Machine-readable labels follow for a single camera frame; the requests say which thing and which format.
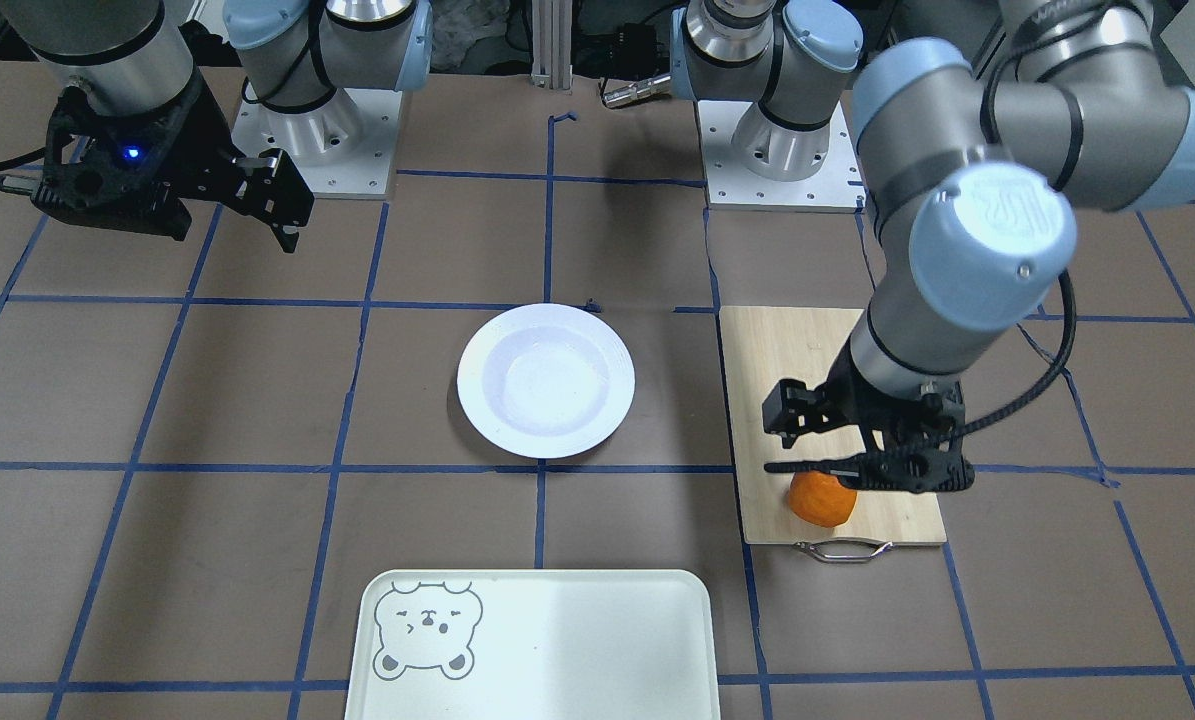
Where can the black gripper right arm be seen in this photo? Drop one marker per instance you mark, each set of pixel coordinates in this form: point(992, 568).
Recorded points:
point(200, 137)

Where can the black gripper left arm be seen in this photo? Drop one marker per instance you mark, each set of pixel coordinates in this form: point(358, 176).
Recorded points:
point(850, 398)

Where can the orange fruit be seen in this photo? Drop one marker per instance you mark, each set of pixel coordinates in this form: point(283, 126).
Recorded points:
point(820, 499)

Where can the white round plate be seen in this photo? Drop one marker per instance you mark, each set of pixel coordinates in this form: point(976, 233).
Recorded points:
point(546, 381)

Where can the second grey robot arm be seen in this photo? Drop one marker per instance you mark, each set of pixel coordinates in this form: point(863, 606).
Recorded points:
point(298, 54)

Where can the metal base plate arm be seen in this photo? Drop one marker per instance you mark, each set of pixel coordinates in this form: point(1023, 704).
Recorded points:
point(344, 150)
point(753, 165)

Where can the cream bear tray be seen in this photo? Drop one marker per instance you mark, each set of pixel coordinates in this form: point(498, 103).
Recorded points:
point(534, 644)

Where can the bamboo cutting board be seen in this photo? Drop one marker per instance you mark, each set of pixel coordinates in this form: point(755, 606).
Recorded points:
point(760, 346)

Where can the silver metal cylinder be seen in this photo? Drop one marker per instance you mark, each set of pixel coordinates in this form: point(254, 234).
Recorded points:
point(636, 92)

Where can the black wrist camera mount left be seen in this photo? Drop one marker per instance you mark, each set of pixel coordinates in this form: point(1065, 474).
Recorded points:
point(897, 435)

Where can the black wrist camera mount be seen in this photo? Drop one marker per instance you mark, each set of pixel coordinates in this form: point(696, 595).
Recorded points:
point(105, 172)
point(897, 435)

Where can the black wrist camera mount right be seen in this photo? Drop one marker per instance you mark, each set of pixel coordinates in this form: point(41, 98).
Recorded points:
point(105, 172)

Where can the aluminium frame post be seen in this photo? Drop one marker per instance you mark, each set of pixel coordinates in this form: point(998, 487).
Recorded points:
point(551, 44)

